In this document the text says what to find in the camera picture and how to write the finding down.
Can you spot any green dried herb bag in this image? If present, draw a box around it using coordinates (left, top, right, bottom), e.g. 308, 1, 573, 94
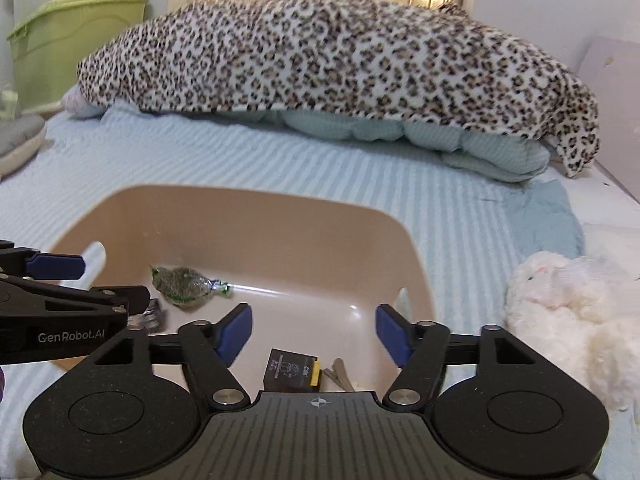
151, 266, 233, 309

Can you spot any small black box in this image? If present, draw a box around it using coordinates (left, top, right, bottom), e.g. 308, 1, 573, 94
262, 349, 321, 393

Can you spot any brown hair clip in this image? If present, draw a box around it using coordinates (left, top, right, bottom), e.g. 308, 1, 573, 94
322, 358, 356, 392

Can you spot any person's left hand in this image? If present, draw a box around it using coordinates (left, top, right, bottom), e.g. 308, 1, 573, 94
0, 368, 6, 401

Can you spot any grey beige plush toy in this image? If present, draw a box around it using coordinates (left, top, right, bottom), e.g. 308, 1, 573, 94
0, 115, 47, 178

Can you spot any beige plastic storage bin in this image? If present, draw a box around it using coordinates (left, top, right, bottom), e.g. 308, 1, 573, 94
54, 185, 435, 393

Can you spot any blue striped bed cover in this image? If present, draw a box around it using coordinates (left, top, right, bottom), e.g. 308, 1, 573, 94
0, 98, 640, 480

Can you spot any pink floral pillow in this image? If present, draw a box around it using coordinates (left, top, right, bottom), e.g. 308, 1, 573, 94
61, 84, 106, 119

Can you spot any white fluffy plush toy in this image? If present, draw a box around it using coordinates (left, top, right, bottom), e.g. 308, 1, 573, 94
504, 252, 639, 415

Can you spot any light green quilted duvet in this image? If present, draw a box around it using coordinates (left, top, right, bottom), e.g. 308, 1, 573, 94
218, 110, 550, 183

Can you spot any green plastic storage box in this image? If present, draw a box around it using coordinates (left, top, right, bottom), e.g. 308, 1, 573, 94
6, 0, 149, 110

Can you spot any leopard print blanket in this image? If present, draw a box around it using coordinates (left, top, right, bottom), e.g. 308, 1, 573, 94
76, 0, 600, 176

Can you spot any pink headboard panel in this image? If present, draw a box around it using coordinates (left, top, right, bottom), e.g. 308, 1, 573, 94
578, 37, 640, 200

